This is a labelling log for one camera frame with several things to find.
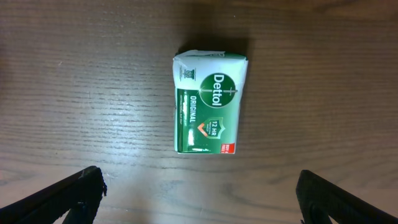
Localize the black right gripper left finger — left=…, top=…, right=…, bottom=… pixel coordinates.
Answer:
left=1, top=166, right=107, bottom=223

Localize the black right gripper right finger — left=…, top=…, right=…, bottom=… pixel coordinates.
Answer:
left=296, top=170, right=397, bottom=224

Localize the green Dettol soap bar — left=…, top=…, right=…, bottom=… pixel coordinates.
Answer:
left=172, top=50, right=248, bottom=154

